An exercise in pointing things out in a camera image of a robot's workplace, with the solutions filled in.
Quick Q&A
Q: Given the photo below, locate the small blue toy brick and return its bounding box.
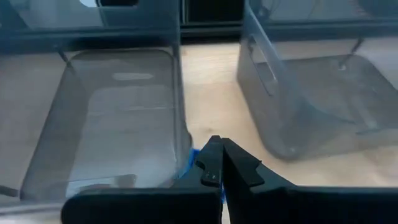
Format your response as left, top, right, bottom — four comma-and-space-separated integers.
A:
178, 148, 226, 205

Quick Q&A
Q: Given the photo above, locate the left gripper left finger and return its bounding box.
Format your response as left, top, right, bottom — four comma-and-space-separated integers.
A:
61, 134, 224, 224

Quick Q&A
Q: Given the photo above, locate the clear grey plastic bin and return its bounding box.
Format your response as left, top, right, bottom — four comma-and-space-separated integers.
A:
0, 0, 193, 215
236, 0, 398, 161

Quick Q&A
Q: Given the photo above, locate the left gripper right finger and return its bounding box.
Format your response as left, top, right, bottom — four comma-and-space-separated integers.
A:
221, 138, 398, 224

